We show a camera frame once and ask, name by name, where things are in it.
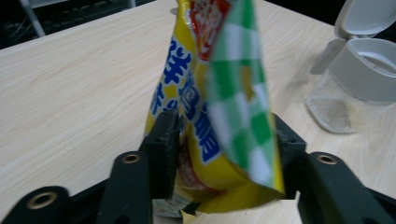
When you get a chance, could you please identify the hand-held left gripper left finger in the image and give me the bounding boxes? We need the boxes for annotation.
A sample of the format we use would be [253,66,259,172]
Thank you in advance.
[138,109,181,200]

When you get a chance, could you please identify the yellow green seasoning packet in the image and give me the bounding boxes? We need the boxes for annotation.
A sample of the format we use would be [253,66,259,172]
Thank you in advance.
[143,0,286,224]

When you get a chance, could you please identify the white metal desk frame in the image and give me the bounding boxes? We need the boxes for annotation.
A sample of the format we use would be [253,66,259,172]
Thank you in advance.
[18,0,47,38]

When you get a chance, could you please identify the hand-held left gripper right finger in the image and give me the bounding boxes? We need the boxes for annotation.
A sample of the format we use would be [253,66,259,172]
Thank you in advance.
[272,113,308,200]

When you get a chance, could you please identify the clear seasoning jar grey lid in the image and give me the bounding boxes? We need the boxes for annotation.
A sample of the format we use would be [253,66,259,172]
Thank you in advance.
[305,0,396,135]

